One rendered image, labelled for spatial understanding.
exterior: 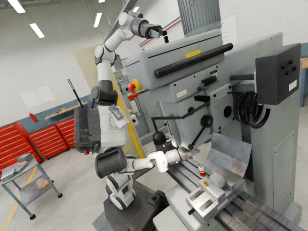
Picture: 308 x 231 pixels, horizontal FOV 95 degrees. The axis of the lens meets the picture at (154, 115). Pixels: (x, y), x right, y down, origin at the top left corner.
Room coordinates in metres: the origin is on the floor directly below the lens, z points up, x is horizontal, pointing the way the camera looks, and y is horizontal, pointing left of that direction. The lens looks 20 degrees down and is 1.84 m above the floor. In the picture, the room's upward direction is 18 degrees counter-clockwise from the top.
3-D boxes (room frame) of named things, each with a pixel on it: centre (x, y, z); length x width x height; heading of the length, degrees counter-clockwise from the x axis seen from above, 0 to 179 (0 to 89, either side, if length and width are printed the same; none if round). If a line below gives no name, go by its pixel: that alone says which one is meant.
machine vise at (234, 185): (0.62, -0.21, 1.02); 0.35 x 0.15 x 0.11; 110
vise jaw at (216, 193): (0.61, -0.19, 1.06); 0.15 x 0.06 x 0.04; 20
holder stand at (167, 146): (1.17, -0.02, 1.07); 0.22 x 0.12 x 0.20; 34
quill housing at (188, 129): (0.78, -0.18, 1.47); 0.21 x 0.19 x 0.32; 23
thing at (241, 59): (0.97, -0.64, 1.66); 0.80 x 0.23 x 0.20; 113
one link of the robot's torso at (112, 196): (1.15, 0.57, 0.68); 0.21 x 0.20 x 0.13; 41
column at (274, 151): (1.01, -0.75, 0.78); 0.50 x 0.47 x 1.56; 113
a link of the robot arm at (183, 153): (0.78, -0.09, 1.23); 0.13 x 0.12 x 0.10; 1
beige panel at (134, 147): (2.35, 0.60, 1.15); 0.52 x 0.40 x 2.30; 113
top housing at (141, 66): (0.78, -0.19, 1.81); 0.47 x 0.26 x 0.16; 113
